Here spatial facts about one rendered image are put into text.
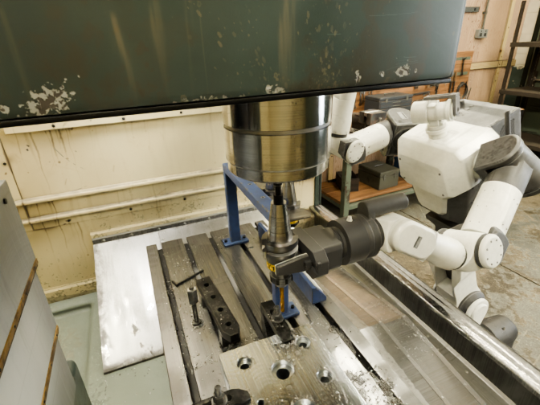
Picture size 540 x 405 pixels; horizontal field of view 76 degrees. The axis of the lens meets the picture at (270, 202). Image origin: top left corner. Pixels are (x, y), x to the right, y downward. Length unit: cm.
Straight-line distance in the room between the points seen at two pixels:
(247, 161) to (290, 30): 18
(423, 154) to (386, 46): 73
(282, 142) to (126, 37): 21
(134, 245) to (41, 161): 48
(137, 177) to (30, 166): 37
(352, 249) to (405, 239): 11
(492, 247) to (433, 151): 36
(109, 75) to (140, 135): 117
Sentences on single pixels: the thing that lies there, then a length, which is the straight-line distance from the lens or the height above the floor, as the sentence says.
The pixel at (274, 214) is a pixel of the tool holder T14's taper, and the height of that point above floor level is 136.
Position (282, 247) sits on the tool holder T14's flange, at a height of 131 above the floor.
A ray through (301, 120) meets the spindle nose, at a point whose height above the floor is 153.
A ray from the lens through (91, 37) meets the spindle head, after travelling 35.
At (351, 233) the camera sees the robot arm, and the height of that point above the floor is 130.
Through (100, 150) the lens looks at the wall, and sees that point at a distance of 153.
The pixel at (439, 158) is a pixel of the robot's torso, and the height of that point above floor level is 130.
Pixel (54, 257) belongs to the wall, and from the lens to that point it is 173.
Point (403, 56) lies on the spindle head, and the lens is 47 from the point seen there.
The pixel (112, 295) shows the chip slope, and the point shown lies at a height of 74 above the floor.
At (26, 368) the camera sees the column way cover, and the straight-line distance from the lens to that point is 73.
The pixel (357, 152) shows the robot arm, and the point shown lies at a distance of 113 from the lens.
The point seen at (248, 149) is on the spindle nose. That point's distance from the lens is 47.
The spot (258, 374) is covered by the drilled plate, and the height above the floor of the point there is 99.
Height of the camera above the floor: 162
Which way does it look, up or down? 25 degrees down
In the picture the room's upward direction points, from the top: 2 degrees counter-clockwise
